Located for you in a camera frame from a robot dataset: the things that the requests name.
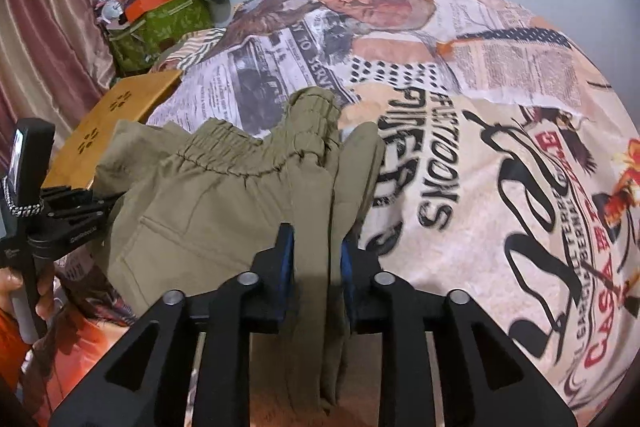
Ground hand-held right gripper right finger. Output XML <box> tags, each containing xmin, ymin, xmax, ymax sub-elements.
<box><xmin>341</xmin><ymin>241</ymin><xmax>579</xmax><ymax>427</ymax></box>

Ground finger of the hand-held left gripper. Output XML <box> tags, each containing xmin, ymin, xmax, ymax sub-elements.
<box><xmin>44</xmin><ymin>196</ymin><xmax>121</xmax><ymax>228</ymax></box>
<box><xmin>41</xmin><ymin>186</ymin><xmax>97</xmax><ymax>204</ymax></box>

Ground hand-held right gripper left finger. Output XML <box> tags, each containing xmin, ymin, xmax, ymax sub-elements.
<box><xmin>47</xmin><ymin>223</ymin><xmax>295</xmax><ymax>427</ymax></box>

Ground khaki pants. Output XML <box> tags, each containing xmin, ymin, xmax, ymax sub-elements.
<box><xmin>92</xmin><ymin>87</ymin><xmax>387</xmax><ymax>413</ymax></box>

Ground person's left hand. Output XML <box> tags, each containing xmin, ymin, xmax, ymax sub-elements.
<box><xmin>0</xmin><ymin>263</ymin><xmax>57</xmax><ymax>324</ymax></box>

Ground wooden lap board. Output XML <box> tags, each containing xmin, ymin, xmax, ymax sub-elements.
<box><xmin>42</xmin><ymin>69</ymin><xmax>184</xmax><ymax>194</ymax></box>

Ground striped pink curtain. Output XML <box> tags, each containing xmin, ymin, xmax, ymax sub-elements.
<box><xmin>0</xmin><ymin>0</ymin><xmax>119</xmax><ymax>158</ymax></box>

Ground green patterned bag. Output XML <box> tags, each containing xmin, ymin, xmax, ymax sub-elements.
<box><xmin>107</xmin><ymin>0</ymin><xmax>217</xmax><ymax>76</ymax></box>

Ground printed blanket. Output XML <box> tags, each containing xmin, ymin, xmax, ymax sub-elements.
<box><xmin>30</xmin><ymin>0</ymin><xmax>640</xmax><ymax>427</ymax></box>

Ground orange box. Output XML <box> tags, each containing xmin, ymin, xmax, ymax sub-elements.
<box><xmin>125</xmin><ymin>0</ymin><xmax>179</xmax><ymax>24</ymax></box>

